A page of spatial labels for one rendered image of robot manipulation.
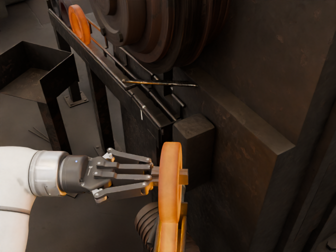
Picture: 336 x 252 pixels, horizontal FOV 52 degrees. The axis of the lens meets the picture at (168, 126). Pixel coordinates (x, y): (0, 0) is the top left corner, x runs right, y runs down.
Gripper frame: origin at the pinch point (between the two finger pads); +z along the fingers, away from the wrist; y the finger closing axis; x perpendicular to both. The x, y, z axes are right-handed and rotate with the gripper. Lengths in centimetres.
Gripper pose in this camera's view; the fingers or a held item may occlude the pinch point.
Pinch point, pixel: (170, 176)
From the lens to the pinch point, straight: 67.4
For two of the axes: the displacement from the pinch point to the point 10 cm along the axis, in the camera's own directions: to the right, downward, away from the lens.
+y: -0.8, 6.7, -7.4
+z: 10.0, 0.1, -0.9
